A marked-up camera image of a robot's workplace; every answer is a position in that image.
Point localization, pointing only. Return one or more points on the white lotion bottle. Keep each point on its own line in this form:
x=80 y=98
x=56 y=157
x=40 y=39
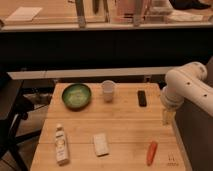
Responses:
x=62 y=154

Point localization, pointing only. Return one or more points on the black rectangular remote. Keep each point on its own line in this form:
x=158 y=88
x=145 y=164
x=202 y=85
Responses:
x=142 y=98

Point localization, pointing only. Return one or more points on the translucent yellowish gripper finger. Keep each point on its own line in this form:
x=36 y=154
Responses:
x=167 y=116

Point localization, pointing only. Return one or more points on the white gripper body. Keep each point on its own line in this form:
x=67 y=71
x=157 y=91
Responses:
x=170 y=99

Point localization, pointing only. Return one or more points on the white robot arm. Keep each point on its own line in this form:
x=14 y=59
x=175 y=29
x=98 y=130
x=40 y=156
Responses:
x=186 y=82

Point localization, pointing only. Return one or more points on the grey metal post left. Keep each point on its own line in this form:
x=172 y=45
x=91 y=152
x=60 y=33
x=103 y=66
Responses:
x=80 y=13

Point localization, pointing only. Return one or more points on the grey metal post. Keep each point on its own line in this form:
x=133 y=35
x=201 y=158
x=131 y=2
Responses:
x=80 y=13
x=137 y=13

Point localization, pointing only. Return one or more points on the green bowl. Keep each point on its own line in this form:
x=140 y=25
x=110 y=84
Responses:
x=76 y=96

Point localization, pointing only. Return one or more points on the white sponge block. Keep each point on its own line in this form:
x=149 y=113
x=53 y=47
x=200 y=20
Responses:
x=100 y=144

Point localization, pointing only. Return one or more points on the black office chair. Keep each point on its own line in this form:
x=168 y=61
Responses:
x=14 y=107

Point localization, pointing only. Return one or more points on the white paper sheet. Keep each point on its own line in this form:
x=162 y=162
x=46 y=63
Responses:
x=24 y=14

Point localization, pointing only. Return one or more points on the grey metal post right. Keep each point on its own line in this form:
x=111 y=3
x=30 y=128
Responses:
x=137 y=13

